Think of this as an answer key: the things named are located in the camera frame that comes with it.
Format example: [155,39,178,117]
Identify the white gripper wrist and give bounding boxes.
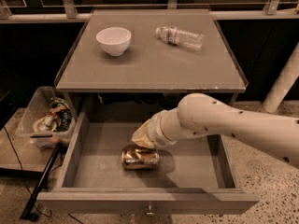
[131,110,178,148]

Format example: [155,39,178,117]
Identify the crushed orange soda can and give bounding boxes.
[121,147,160,170]

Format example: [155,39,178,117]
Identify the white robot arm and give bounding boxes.
[132,49,299,168]

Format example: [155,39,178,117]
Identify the open grey top drawer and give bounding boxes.
[37,113,259,215]

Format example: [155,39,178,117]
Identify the grey cabinet with counter top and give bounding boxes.
[54,9,248,112]

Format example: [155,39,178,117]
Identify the metal drawer knob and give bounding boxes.
[146,204,155,217]

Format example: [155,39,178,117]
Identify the colourful snack bags in bin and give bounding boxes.
[50,97,72,132]

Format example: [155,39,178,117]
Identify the white plate in bin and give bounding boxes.
[33,117,57,132]

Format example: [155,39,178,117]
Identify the clear plastic storage bin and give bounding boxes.
[16,86,76,149]

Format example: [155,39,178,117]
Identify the white ceramic bowl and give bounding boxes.
[96,27,132,56]

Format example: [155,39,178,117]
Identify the clear plastic water bottle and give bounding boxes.
[155,26,205,50]

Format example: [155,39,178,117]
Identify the black floor stand bar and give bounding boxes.
[21,143,62,220]

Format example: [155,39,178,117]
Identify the black cable on floor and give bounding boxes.
[2,126,53,218]

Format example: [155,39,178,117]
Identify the metal window railing frame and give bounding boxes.
[0,0,299,23]

